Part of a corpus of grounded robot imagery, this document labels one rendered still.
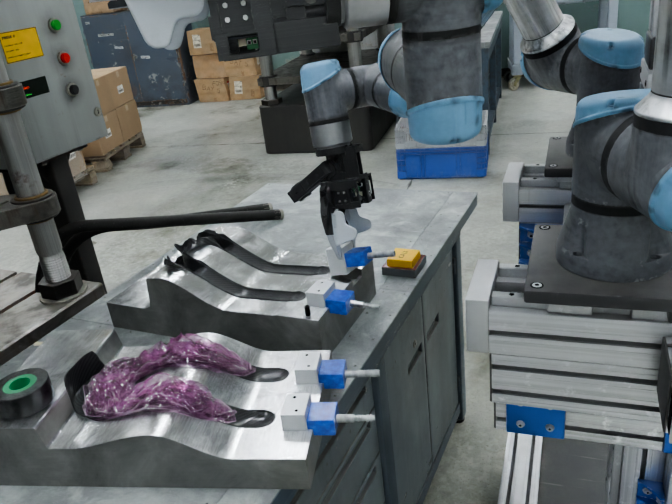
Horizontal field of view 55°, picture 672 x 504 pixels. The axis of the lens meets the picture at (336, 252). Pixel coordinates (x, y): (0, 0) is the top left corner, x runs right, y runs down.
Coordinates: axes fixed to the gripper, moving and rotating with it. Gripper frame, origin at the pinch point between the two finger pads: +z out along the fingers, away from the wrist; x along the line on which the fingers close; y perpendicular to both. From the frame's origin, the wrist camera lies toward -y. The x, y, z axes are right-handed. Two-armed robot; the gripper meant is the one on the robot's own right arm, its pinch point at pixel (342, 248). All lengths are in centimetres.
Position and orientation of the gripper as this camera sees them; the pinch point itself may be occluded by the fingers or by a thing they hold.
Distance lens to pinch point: 126.4
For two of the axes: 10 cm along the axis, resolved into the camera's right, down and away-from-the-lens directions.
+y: 8.8, -0.5, -4.6
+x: 4.3, -3.0, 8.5
